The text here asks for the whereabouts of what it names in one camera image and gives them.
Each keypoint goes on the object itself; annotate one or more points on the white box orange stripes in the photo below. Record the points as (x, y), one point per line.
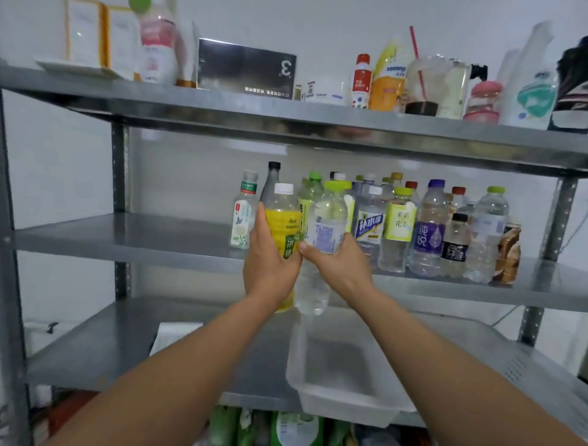
(85, 32)

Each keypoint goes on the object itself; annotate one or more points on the person's left forearm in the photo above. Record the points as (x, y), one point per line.
(174, 367)

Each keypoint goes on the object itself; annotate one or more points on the person's left hand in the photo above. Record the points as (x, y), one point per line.
(264, 271)

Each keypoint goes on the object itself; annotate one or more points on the white carton orange edge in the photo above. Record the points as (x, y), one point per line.
(123, 43)

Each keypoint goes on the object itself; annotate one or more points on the white plastic bin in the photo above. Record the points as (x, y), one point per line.
(340, 367)

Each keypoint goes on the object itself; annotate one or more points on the row of assorted drink bottles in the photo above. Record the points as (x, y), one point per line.
(429, 234)

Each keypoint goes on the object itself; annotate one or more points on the green packets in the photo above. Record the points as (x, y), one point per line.
(294, 429)

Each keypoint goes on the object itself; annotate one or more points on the black glossy box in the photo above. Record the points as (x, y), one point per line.
(246, 69)

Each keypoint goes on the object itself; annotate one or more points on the yellow drink bottle white cap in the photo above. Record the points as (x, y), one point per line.
(282, 220)

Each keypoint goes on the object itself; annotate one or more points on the dark shoe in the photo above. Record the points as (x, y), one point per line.
(572, 87)

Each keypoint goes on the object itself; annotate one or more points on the plastic cup red straw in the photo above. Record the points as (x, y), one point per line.
(425, 87)

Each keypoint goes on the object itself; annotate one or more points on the white translucent jar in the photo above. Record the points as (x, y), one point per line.
(454, 92)

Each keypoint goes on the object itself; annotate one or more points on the person's right forearm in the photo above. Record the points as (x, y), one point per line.
(441, 372)

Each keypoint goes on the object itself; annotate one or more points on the grey metal shelf rack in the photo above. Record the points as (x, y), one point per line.
(138, 234)

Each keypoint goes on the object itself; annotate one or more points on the white bottle red cap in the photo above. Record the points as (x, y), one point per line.
(361, 82)

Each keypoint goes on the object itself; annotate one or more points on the white teal refill pouch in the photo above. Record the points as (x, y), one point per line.
(530, 96)

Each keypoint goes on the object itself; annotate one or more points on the white pouch orange base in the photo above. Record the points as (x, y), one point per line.
(187, 59)

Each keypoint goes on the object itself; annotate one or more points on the clear water bottle green cap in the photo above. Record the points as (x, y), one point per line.
(327, 216)

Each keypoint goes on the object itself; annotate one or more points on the yellow orange refill pouch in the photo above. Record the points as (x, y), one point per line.
(388, 82)

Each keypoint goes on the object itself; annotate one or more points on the white folded paper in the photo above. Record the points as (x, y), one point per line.
(174, 335)

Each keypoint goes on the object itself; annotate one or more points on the person's left thumb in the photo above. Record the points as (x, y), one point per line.
(261, 225)

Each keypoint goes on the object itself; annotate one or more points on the pink stacked container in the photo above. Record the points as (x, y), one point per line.
(482, 103)

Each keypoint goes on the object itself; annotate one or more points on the person's right hand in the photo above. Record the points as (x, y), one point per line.
(344, 275)

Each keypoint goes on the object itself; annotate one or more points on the pink label bottle green cap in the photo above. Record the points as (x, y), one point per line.
(158, 46)

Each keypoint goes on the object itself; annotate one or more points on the person's right thumb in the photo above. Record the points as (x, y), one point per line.
(312, 253)

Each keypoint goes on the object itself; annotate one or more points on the brown snack packet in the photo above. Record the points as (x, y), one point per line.
(507, 252)

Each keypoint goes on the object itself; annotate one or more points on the small white box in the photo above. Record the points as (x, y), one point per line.
(325, 92)

